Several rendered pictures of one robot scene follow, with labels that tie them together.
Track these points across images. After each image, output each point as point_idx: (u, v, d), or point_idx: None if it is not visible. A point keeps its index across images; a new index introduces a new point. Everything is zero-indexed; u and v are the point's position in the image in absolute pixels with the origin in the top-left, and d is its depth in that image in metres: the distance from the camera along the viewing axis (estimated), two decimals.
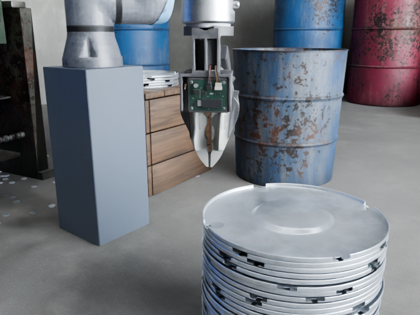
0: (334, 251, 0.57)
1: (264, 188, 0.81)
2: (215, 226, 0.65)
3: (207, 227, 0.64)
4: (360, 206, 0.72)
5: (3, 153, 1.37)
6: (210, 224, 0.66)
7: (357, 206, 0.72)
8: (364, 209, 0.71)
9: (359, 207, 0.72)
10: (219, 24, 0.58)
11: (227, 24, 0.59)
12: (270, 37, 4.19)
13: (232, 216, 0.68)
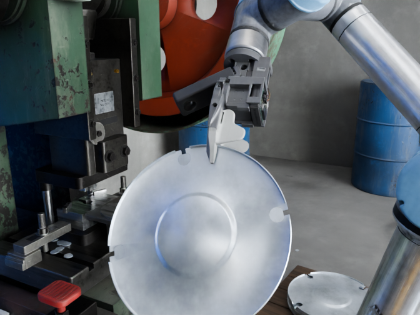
0: (122, 253, 0.66)
1: (282, 217, 0.61)
2: (181, 157, 0.70)
3: (179, 150, 0.70)
4: None
5: None
6: (187, 154, 0.69)
7: None
8: None
9: None
10: None
11: None
12: (343, 114, 4.03)
13: (200, 173, 0.67)
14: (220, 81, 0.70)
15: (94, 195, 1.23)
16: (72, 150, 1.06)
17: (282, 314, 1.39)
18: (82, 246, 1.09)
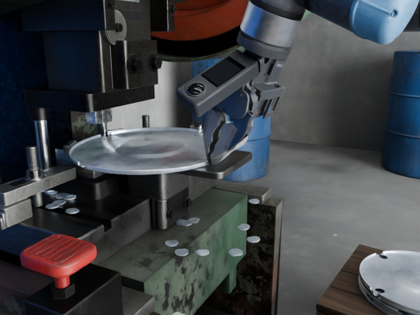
0: (110, 137, 0.86)
1: None
2: (198, 134, 0.87)
3: (202, 132, 0.89)
4: (92, 165, 0.68)
5: None
6: None
7: (95, 165, 0.68)
8: (89, 164, 0.69)
9: (94, 164, 0.69)
10: None
11: None
12: (370, 92, 3.68)
13: (196, 140, 0.83)
14: (254, 102, 0.60)
15: (107, 136, 0.88)
16: (77, 55, 0.71)
17: (357, 304, 1.04)
18: (92, 200, 0.74)
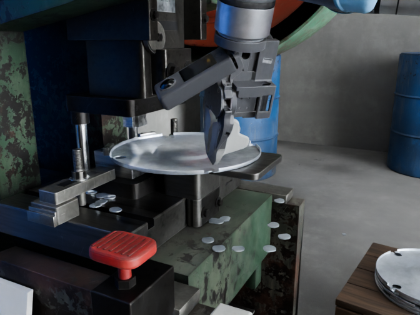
0: None
1: (250, 145, 0.86)
2: (167, 137, 0.94)
3: (165, 135, 0.95)
4: (212, 169, 0.71)
5: None
6: (172, 136, 0.95)
7: (212, 169, 0.71)
8: (205, 170, 0.71)
9: (209, 169, 0.71)
10: None
11: None
12: (375, 93, 3.73)
13: (184, 139, 0.92)
14: (228, 98, 0.58)
15: None
16: (119, 63, 0.75)
17: (374, 299, 1.08)
18: (131, 199, 0.79)
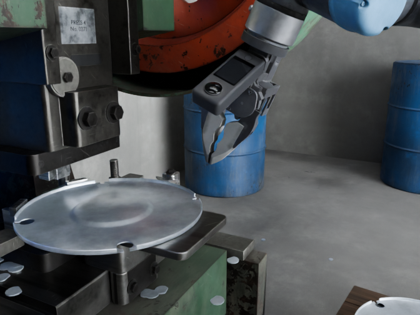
0: None
1: (105, 183, 0.80)
2: None
3: (14, 224, 0.63)
4: (188, 198, 0.73)
5: None
6: None
7: (185, 198, 0.73)
8: (189, 200, 0.72)
9: (185, 199, 0.72)
10: None
11: None
12: (369, 102, 3.58)
13: (50, 212, 0.67)
14: (262, 99, 0.61)
15: None
16: (21, 108, 0.61)
17: None
18: (40, 272, 0.64)
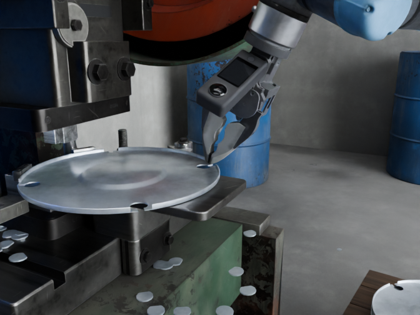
0: None
1: None
2: None
3: (146, 209, 0.51)
4: (107, 153, 0.75)
5: None
6: None
7: (107, 154, 0.75)
8: (115, 152, 0.75)
9: (110, 154, 0.75)
10: None
11: None
12: (374, 94, 3.53)
13: (115, 198, 0.54)
14: (264, 100, 0.62)
15: None
16: (26, 60, 0.56)
17: None
18: (47, 240, 0.60)
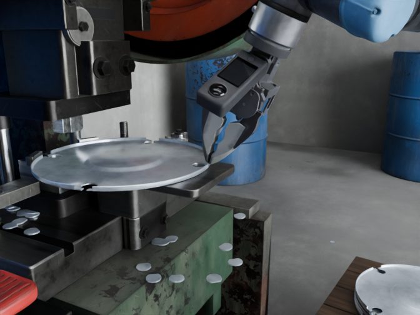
0: None
1: None
2: None
3: (209, 164, 0.69)
4: None
5: None
6: None
7: None
8: None
9: None
10: None
11: None
12: (369, 93, 3.61)
13: (175, 167, 0.67)
14: (264, 100, 0.62)
15: None
16: (39, 57, 0.64)
17: None
18: (56, 217, 0.67)
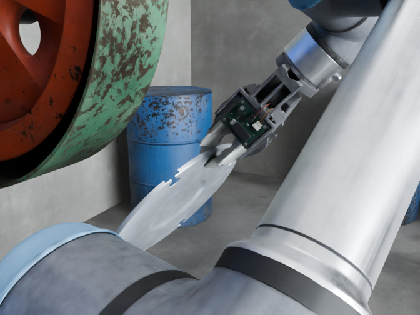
0: None
1: None
2: None
3: (175, 175, 0.62)
4: None
5: None
6: None
7: None
8: None
9: None
10: (307, 80, 0.54)
11: (314, 85, 0.55)
12: None
13: (162, 197, 0.66)
14: None
15: None
16: None
17: None
18: None
